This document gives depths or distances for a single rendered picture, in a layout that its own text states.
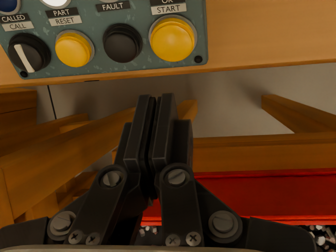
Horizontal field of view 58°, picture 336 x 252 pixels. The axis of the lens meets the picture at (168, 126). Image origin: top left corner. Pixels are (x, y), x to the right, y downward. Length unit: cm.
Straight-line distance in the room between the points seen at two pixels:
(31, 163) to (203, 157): 26
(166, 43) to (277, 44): 8
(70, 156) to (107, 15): 40
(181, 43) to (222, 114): 95
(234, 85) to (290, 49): 90
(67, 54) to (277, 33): 15
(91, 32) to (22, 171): 29
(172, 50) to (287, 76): 98
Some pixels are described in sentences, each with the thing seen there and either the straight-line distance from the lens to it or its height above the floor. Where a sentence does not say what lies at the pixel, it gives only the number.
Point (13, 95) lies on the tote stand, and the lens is 122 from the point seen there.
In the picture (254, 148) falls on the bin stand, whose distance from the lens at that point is 35.
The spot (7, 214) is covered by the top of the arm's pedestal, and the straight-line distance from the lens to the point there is 44.
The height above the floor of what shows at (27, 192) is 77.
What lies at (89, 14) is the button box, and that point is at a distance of 22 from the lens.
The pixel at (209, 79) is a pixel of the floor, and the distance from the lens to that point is 114.
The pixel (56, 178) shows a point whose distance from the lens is 54.
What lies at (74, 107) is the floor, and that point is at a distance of 127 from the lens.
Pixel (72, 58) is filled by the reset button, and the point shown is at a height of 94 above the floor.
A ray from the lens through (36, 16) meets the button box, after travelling 23.
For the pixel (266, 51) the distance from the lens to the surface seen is 24.
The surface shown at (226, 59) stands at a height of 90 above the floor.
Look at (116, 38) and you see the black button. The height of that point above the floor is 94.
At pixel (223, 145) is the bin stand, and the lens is 35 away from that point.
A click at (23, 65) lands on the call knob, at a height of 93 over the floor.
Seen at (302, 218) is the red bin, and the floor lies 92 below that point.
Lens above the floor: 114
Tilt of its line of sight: 77 degrees down
